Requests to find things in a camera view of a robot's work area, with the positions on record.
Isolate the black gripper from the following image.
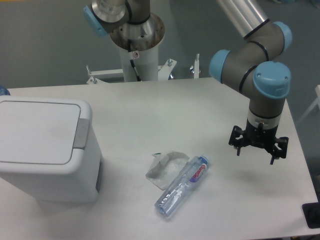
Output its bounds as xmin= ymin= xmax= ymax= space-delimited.
xmin=228 ymin=118 xmax=289 ymax=165

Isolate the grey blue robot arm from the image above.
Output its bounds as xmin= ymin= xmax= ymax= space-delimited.
xmin=83 ymin=0 xmax=292 ymax=160

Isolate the white trash can body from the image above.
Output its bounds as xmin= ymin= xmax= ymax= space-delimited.
xmin=0 ymin=97 xmax=104 ymax=203

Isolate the white trash can lid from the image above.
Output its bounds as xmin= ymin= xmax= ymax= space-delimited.
xmin=0 ymin=97 xmax=92 ymax=165

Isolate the clear plastic water bottle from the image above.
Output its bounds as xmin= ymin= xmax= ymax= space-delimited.
xmin=154 ymin=154 xmax=211 ymax=218

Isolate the crumpled silver foil wrapper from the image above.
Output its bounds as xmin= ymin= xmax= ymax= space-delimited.
xmin=145 ymin=151 xmax=190 ymax=191

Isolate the white frame at right edge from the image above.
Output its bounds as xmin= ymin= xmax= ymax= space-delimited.
xmin=296 ymin=85 xmax=320 ymax=125

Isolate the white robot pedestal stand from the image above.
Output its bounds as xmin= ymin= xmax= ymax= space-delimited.
xmin=85 ymin=13 xmax=203 ymax=85

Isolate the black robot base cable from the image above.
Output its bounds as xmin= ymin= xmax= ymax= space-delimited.
xmin=126 ymin=38 xmax=143 ymax=82

